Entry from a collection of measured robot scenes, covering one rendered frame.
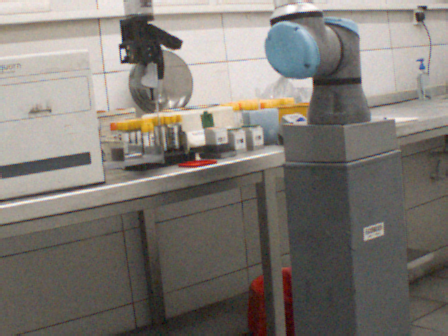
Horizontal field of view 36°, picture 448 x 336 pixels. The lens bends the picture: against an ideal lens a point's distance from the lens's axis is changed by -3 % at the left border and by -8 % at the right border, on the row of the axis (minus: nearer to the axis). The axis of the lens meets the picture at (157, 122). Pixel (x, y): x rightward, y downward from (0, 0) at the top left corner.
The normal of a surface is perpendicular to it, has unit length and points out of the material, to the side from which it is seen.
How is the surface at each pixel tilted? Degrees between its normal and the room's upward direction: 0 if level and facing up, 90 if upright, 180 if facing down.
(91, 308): 90
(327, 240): 90
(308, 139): 90
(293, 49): 96
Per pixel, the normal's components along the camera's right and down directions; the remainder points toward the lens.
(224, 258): 0.57, -0.02
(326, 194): -0.82, 0.12
